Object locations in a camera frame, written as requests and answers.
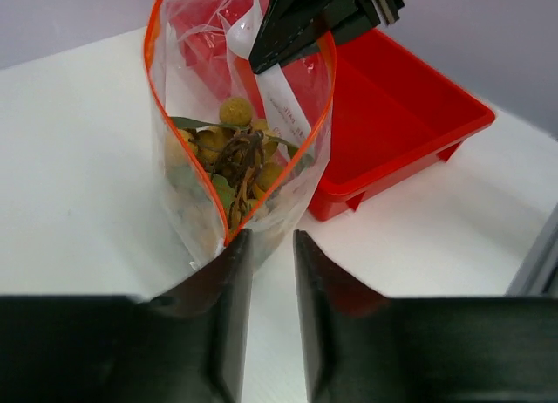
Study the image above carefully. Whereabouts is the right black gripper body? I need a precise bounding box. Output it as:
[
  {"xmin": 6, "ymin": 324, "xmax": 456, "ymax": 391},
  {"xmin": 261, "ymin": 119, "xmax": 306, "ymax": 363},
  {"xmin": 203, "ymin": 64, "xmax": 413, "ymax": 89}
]
[{"xmin": 322, "ymin": 0, "xmax": 405, "ymax": 45}]

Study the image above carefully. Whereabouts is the aluminium rail frame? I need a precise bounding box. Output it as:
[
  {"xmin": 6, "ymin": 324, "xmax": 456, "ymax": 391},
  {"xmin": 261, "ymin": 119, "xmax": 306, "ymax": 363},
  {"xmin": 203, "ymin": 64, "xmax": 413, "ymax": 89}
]
[{"xmin": 506, "ymin": 207, "xmax": 558, "ymax": 298}]

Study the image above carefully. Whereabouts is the red plastic tray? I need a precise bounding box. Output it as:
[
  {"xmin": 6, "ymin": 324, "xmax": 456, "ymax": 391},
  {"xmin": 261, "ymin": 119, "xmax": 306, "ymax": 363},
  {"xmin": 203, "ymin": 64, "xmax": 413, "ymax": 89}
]
[{"xmin": 168, "ymin": 0, "xmax": 494, "ymax": 221}]

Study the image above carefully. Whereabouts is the brown toy longan bunch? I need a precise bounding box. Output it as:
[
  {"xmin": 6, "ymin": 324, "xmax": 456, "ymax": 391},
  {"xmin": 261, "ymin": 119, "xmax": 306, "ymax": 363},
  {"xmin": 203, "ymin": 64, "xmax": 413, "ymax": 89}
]
[{"xmin": 171, "ymin": 96, "xmax": 299, "ymax": 233}]

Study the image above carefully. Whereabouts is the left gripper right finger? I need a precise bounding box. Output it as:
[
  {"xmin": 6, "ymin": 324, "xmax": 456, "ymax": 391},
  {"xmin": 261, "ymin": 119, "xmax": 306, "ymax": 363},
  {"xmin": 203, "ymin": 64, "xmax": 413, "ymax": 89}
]
[{"xmin": 293, "ymin": 230, "xmax": 557, "ymax": 402}]

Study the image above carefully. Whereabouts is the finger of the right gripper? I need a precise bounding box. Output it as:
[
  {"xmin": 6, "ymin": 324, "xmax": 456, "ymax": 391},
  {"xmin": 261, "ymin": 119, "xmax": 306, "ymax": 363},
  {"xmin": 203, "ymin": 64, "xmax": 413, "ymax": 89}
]
[{"xmin": 248, "ymin": 0, "xmax": 344, "ymax": 74}]

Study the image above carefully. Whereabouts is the clear orange zip top bag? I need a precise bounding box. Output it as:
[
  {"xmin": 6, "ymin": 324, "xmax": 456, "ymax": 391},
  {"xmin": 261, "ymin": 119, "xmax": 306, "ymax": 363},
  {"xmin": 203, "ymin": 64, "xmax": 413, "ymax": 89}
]
[{"xmin": 144, "ymin": 0, "xmax": 337, "ymax": 269}]

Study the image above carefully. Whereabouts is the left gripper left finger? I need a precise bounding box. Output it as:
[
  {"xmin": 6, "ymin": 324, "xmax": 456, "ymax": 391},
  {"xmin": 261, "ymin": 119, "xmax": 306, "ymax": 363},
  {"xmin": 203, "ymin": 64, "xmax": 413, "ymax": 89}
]
[{"xmin": 1, "ymin": 229, "xmax": 253, "ymax": 402}]

